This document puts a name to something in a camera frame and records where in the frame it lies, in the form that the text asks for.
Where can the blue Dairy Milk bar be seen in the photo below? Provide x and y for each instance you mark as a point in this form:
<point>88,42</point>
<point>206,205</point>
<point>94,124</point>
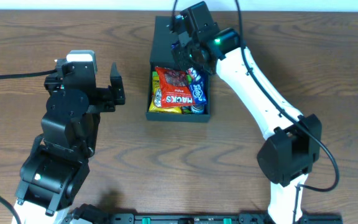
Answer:
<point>175,46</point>

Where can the red snack bag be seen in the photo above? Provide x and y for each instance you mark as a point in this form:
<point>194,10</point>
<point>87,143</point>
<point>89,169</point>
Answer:
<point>174,88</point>

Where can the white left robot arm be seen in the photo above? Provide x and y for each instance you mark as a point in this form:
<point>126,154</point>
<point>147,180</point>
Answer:
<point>58,163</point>

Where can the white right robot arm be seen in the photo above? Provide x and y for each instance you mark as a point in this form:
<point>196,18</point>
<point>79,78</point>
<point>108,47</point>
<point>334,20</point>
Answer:
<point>292,141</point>

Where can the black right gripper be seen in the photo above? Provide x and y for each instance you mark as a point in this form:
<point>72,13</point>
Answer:
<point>181,58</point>

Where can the yellow seed snack bag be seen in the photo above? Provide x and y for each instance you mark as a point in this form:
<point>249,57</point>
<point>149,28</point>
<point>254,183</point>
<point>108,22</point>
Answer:
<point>160,102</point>

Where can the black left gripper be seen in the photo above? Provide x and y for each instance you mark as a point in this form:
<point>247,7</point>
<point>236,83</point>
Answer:
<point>105,94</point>

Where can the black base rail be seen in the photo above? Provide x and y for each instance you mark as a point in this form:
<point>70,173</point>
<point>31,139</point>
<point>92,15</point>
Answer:
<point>128,218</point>

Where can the blue Oreo cookie pack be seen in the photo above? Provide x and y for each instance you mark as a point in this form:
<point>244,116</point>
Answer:
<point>197,109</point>

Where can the black gift box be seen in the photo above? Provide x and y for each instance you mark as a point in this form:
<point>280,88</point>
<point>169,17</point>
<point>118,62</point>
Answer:
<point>161,56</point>

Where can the blue Eclipse mint box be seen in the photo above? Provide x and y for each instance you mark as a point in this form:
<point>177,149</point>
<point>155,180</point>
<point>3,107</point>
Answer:
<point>197,86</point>

